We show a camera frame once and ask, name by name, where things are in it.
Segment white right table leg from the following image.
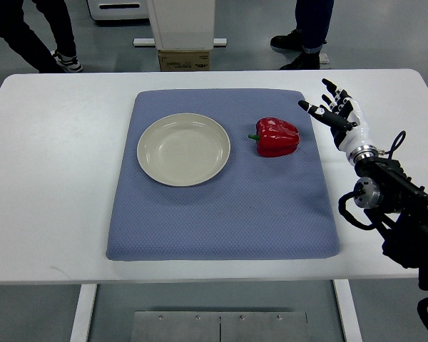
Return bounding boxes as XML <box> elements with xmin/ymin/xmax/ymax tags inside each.
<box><xmin>332</xmin><ymin>279</ymin><xmax>362</xmax><ymax>342</ymax></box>

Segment white pedestal column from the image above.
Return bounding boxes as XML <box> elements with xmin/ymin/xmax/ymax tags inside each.
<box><xmin>146</xmin><ymin>0</ymin><xmax>215</xmax><ymax>51</ymax></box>

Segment white table leg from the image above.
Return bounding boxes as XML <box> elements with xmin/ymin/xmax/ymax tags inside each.
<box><xmin>332</xmin><ymin>279</ymin><xmax>362</xmax><ymax>342</ymax></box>
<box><xmin>69</xmin><ymin>284</ymin><xmax>97</xmax><ymax>342</ymax></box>

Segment white left table leg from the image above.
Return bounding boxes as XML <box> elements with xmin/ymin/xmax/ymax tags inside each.
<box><xmin>69</xmin><ymin>284</ymin><xmax>97</xmax><ymax>342</ymax></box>

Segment red bell pepper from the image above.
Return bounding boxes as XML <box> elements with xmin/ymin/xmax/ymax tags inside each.
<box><xmin>248</xmin><ymin>118</ymin><xmax>300</xmax><ymax>157</ymax></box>

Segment blue fabric mat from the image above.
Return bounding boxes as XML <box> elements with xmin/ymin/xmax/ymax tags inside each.
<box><xmin>106</xmin><ymin>88</ymin><xmax>340</xmax><ymax>261</ymax></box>

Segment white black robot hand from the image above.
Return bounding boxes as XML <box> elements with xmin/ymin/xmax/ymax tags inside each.
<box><xmin>298</xmin><ymin>78</ymin><xmax>379</xmax><ymax>165</ymax></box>

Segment white machine base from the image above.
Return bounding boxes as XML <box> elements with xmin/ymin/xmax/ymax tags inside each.
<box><xmin>86</xmin><ymin>0</ymin><xmax>148</xmax><ymax>21</ymax></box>

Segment person legs in jeans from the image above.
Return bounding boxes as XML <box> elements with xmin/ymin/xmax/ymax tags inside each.
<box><xmin>270</xmin><ymin>0</ymin><xmax>334</xmax><ymax>71</ymax></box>

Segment black cable loop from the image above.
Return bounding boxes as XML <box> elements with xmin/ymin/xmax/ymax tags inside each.
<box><xmin>379</xmin><ymin>130</ymin><xmax>407</xmax><ymax>160</ymax></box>

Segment cardboard box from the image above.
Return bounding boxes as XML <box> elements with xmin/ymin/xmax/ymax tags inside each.
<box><xmin>158</xmin><ymin>50</ymin><xmax>210</xmax><ymax>72</ymax></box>

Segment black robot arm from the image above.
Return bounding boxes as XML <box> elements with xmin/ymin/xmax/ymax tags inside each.
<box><xmin>338</xmin><ymin>157</ymin><xmax>428</xmax><ymax>291</ymax></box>

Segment cream round plate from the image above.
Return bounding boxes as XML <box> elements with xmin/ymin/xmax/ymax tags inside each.
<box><xmin>136</xmin><ymin>113</ymin><xmax>231</xmax><ymax>187</ymax></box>

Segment person legs black trousers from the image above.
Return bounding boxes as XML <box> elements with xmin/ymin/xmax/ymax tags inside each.
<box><xmin>0</xmin><ymin>1</ymin><xmax>83</xmax><ymax>73</ymax></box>

